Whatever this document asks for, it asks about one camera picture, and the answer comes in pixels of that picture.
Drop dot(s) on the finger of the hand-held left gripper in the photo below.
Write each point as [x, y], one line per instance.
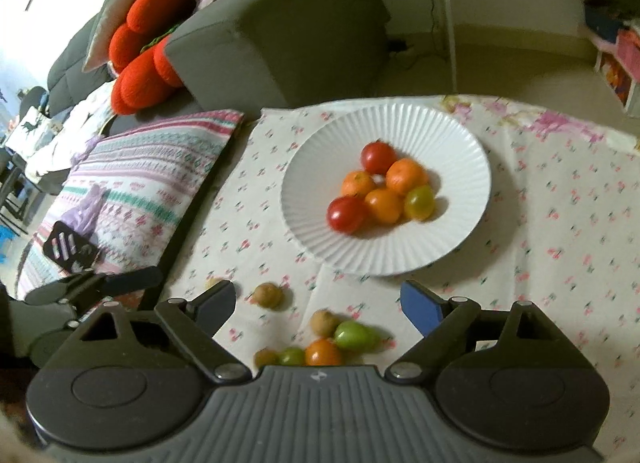
[130, 279]

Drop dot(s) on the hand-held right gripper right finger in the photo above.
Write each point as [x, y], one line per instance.
[420, 308]

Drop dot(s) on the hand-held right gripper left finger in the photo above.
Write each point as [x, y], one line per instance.
[220, 308]

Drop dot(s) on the brown longan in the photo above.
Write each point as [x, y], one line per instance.
[267, 295]
[265, 357]
[325, 322]

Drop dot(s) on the olive green tomato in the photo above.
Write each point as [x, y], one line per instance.
[419, 202]

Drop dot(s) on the orange tomato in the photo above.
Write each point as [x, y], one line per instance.
[322, 352]
[384, 204]

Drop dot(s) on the red tomato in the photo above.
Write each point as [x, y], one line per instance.
[346, 214]
[378, 156]

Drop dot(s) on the white ribbed plate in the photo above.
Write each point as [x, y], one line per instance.
[310, 223]

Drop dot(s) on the orange tangerine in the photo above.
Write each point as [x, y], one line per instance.
[406, 175]
[357, 183]

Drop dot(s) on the lilac cloth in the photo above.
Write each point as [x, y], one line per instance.
[87, 208]

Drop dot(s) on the striped patterned pillow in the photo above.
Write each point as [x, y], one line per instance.
[150, 178]

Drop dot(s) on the cherry print tablecloth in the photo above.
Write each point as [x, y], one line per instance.
[550, 268]

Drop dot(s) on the dark chair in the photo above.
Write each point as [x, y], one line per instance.
[12, 193]

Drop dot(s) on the white printed cloth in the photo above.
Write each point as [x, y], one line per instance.
[55, 133]

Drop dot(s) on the red flower cushion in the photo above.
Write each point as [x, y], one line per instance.
[145, 78]

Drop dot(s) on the pink floral cloth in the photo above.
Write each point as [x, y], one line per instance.
[550, 123]

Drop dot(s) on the black power adapter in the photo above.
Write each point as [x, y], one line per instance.
[397, 45]

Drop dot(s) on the white pillow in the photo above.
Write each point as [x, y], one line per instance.
[115, 8]

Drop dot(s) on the grey sofa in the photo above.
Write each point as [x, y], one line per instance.
[280, 43]

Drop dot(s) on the white bookshelf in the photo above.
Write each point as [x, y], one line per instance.
[450, 18]

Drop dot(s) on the white picture storage box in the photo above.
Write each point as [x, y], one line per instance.
[612, 75]

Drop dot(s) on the pink plastic basket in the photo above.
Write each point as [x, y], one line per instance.
[630, 48]

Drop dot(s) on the blue storage box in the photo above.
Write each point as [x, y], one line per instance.
[602, 20]

